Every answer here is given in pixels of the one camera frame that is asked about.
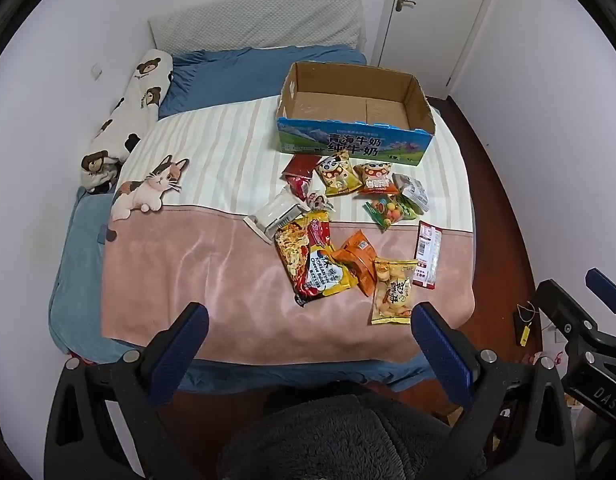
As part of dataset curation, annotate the white clear cake packet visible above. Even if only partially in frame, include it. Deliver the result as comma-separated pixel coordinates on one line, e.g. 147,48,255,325
243,185,311,246

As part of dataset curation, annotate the clear yellow puff packet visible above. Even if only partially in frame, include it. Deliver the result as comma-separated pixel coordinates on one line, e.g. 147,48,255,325
371,256,419,326

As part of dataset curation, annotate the long red white packet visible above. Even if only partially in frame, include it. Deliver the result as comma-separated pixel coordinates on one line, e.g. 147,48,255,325
414,220,443,290

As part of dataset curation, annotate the blue pillow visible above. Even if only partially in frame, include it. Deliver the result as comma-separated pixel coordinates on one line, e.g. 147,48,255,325
158,46,367,121

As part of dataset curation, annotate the small white snack packet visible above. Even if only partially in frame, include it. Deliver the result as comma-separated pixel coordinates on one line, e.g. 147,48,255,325
303,191,336,212

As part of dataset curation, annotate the dark red snack packet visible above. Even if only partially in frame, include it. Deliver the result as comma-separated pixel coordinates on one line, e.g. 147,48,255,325
281,154,321,181

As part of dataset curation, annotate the green colourful candy packet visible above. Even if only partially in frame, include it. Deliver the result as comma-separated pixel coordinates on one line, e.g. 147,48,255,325
364,194,419,232

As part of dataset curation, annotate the white door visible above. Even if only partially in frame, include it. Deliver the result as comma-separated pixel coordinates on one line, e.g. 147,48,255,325
370,0,498,100

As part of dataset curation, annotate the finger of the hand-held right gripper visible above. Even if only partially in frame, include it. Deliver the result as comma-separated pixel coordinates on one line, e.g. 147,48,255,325
534,280,601,348
585,268,616,317

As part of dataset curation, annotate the white bear print pillow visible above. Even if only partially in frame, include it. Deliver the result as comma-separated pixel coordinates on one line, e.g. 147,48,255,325
80,49,173,195

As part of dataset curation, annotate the small bright red packet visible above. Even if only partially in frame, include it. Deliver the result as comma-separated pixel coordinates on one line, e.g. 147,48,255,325
286,176,311,201

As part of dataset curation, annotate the grey white snack packet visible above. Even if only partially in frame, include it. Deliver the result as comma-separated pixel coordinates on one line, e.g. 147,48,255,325
392,172,431,212

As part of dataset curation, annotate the small orange snack packet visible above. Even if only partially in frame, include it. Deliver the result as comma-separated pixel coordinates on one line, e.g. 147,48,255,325
334,229,377,281
349,260,379,297

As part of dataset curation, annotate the large yellow red noodle packet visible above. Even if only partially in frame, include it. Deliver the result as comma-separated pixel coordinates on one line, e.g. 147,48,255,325
274,210,359,308

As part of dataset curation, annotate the orange cartoon snack packet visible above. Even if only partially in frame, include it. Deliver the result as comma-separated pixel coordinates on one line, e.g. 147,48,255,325
353,161,399,196

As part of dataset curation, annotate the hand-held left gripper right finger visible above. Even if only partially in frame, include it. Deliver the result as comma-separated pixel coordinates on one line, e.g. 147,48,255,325
410,301,576,480

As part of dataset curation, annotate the grey fleece garment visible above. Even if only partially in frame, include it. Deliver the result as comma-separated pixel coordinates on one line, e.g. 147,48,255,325
215,392,488,480

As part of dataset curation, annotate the yellow panda snack packet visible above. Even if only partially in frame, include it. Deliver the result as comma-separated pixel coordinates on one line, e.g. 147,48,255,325
315,150,363,197

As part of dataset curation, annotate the cardboard box blue print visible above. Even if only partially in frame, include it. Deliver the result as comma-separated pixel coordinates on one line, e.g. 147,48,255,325
277,61,435,167

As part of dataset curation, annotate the striped pink cat print blanket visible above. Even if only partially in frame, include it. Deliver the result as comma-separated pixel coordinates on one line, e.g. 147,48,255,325
100,95,476,366

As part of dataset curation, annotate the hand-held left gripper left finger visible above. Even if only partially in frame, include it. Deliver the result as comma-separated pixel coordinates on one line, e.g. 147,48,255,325
44,301,210,480

